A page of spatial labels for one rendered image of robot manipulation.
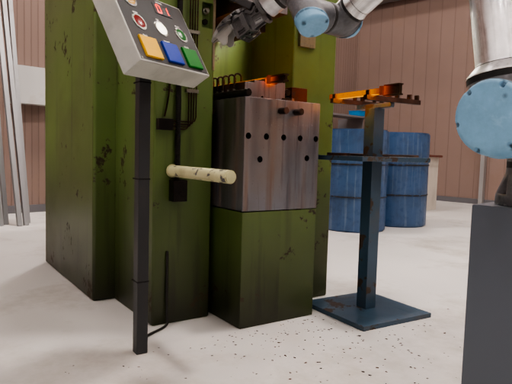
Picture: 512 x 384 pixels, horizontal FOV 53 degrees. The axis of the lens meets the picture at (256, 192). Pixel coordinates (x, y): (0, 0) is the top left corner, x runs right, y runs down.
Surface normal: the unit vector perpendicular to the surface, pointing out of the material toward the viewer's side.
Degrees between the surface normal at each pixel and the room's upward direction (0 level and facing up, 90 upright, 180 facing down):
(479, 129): 95
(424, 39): 90
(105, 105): 90
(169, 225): 90
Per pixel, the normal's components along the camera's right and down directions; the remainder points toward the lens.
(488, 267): -0.71, 0.04
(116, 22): -0.51, 0.05
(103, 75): 0.56, 0.08
